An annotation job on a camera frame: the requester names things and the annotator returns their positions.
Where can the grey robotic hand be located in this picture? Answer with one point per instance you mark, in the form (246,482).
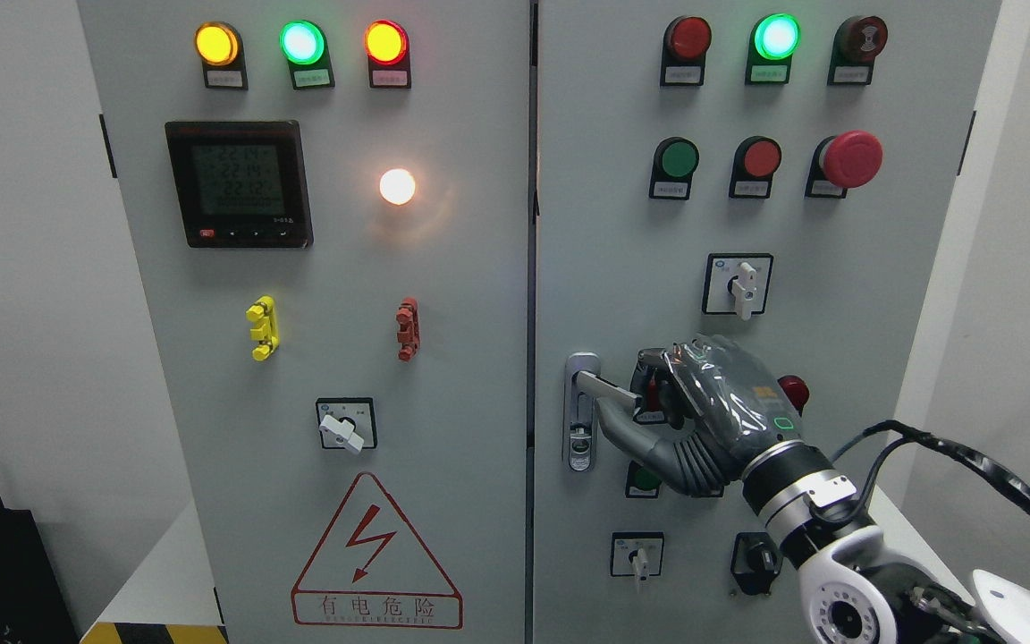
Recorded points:
(738,424)

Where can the silver door handle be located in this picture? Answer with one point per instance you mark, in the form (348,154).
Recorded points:
(583,386)

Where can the grey cabinet door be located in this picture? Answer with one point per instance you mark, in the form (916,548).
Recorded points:
(621,275)
(451,423)

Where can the dark red indicator middle left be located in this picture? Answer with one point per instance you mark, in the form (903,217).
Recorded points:
(652,411)

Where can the dark red indicator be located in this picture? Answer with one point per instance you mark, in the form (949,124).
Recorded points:
(796,390)
(686,41)
(652,411)

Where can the dark red indicator middle right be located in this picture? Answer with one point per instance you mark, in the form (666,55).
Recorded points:
(796,390)

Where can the green push button lower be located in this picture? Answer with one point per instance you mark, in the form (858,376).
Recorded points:
(641,484)

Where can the red push button upper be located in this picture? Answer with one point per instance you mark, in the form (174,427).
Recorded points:
(754,165)

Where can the red emergency stop mushroom button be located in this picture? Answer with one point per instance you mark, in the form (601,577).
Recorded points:
(843,162)

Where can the red terminal clip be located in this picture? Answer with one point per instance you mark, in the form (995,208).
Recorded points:
(408,335)

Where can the dark red indicator top right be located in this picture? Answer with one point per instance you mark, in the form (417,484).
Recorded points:
(686,41)

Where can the bright green indicator top right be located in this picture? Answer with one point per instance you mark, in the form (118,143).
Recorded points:
(772,43)

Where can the red electric hazard warning sign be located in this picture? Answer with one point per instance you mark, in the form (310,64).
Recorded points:
(371,568)

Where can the white glowing indicator light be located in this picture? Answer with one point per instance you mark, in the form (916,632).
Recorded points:
(397,186)

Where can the dark buzzer unit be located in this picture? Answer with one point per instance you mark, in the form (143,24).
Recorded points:
(857,43)

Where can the yellow terminal clip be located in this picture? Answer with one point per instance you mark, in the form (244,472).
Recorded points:
(265,330)

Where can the red-orange indicator light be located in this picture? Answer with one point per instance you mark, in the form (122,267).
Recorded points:
(388,55)

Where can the black digital power meter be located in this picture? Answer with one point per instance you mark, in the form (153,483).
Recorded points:
(241,184)

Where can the green indicator light top left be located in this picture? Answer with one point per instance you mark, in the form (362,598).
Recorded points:
(305,48)

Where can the yellow indicator light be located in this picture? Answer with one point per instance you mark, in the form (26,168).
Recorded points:
(221,51)

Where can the black box with antenna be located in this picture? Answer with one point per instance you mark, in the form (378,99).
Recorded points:
(32,608)

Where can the white lever selector switch upper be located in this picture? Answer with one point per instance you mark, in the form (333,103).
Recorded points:
(736,284)

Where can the white lever selector switch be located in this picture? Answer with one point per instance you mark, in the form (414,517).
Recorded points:
(736,284)
(347,424)

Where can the black rotary knob switch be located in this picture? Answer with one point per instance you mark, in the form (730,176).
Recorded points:
(755,562)

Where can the white lever selector switch left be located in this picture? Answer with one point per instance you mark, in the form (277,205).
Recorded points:
(347,424)

